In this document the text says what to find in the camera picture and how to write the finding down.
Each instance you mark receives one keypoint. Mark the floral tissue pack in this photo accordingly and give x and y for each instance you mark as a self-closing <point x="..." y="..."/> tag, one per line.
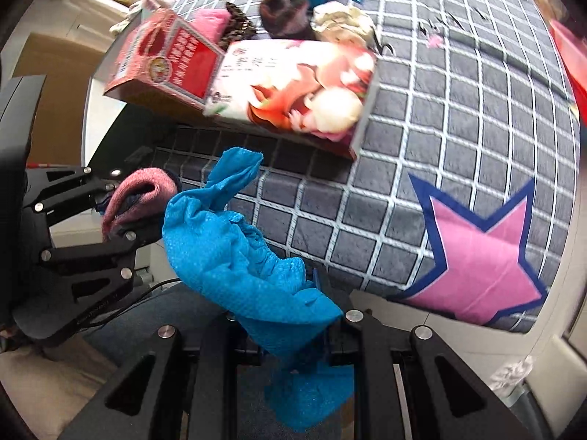
<point x="298" y="96"/>

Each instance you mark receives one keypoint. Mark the white polka dot scrunchie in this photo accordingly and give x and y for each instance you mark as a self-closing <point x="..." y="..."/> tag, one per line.
<point x="344" y="20"/>

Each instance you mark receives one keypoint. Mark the white patterned cloth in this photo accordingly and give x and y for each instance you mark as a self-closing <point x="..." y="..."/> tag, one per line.
<point x="124" y="23"/>

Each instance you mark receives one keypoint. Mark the pink patterned tissue box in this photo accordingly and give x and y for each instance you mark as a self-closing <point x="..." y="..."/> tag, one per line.
<point x="160" y="59"/>

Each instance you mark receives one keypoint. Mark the pink plastic basin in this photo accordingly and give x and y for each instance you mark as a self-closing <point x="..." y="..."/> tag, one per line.
<point x="571" y="55"/>

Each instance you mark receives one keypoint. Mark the leopard print scrunchie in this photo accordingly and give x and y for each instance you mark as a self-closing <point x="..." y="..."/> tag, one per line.
<point x="238" y="27"/>

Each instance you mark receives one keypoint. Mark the white cardboard box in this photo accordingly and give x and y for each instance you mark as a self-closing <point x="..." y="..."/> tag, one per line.
<point x="98" y="123"/>

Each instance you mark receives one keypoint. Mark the grey checked star-print blanket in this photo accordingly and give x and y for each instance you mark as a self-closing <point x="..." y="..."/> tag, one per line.
<point x="458" y="114"/>

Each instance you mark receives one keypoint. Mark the person's leg in jeans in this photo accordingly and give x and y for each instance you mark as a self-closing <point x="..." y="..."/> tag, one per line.
<point x="183" y="302"/>

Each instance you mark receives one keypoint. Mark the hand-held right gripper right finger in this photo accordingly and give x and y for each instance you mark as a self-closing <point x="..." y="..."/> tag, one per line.
<point x="317" y="279"/>

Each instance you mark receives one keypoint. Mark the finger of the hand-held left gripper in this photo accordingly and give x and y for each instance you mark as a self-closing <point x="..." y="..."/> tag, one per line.
<point x="114" y="243"/>
<point x="103" y="178"/>

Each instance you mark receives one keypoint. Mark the clear plastic bag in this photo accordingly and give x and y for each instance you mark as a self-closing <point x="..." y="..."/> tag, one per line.
<point x="513" y="371"/>

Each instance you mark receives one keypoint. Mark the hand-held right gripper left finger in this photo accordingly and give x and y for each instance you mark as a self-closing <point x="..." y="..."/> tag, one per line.
<point x="215" y="353"/>

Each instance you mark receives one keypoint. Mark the pink sock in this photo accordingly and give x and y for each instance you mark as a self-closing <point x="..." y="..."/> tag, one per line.
<point x="137" y="192"/>

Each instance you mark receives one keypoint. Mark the dark brown scrunchie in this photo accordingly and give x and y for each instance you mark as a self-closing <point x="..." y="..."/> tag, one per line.
<point x="284" y="13"/>

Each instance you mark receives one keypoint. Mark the beige fabric seat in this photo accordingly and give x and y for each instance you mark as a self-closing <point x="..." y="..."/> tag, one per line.
<point x="46" y="385"/>

